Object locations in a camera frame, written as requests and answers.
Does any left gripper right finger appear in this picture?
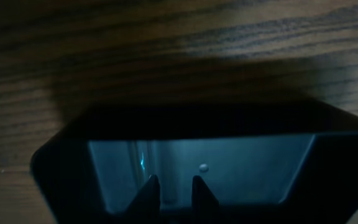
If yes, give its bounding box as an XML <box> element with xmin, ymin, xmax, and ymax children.
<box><xmin>191</xmin><ymin>174</ymin><xmax>227</xmax><ymax>224</ymax></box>

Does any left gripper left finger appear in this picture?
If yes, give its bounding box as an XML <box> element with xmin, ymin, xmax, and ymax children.
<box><xmin>116</xmin><ymin>174</ymin><xmax>162</xmax><ymax>224</ymax></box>

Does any clear test tube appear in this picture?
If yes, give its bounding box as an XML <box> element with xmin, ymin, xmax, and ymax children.
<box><xmin>158</xmin><ymin>141</ymin><xmax>194</xmax><ymax>208</ymax></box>
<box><xmin>128</xmin><ymin>140</ymin><xmax>158</xmax><ymax>194</ymax></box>

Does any black tray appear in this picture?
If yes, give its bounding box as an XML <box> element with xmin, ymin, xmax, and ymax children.
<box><xmin>29</xmin><ymin>99</ymin><xmax>358</xmax><ymax>224</ymax></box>

